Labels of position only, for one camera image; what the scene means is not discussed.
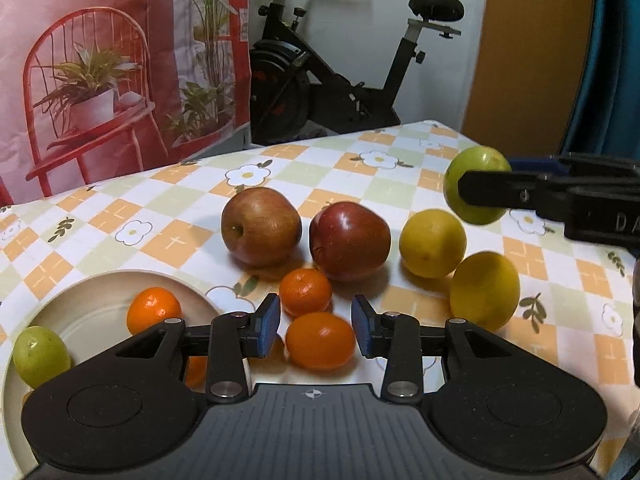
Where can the wooden door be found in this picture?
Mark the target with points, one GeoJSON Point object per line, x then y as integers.
{"type": "Point", "coordinates": [530, 60]}

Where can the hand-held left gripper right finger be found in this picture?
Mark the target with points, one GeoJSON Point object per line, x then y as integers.
{"type": "Point", "coordinates": [361, 330]}

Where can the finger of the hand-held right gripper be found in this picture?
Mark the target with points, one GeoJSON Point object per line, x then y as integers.
{"type": "Point", "coordinates": [500, 189]}
{"type": "Point", "coordinates": [600, 167]}

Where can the checked floral tablecloth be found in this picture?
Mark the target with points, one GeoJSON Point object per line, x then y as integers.
{"type": "Point", "coordinates": [150, 240]}

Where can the green jujube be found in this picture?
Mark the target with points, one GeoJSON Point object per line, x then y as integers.
{"type": "Point", "coordinates": [475, 160]}
{"type": "Point", "coordinates": [37, 360]}

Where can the black exercise bike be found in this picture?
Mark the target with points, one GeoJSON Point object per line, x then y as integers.
{"type": "Point", "coordinates": [345, 105]}

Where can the blue cloth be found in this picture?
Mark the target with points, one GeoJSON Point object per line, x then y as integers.
{"type": "Point", "coordinates": [605, 60]}

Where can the yellow lemon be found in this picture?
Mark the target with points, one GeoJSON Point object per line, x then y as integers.
{"type": "Point", "coordinates": [432, 242]}
{"type": "Point", "coordinates": [485, 290]}

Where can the brown red apple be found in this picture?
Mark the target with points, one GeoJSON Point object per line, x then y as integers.
{"type": "Point", "coordinates": [260, 225]}

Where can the small orange tangerine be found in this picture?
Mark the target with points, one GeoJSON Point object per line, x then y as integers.
{"type": "Point", "coordinates": [320, 342]}
{"type": "Point", "coordinates": [305, 290]}
{"type": "Point", "coordinates": [196, 371]}
{"type": "Point", "coordinates": [152, 307]}

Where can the dark red apple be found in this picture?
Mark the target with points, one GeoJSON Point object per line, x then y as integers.
{"type": "Point", "coordinates": [350, 240]}

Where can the beige round plate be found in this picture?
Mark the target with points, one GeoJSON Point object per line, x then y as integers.
{"type": "Point", "coordinates": [85, 310]}

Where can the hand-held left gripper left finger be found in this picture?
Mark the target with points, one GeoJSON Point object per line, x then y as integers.
{"type": "Point", "coordinates": [267, 327]}

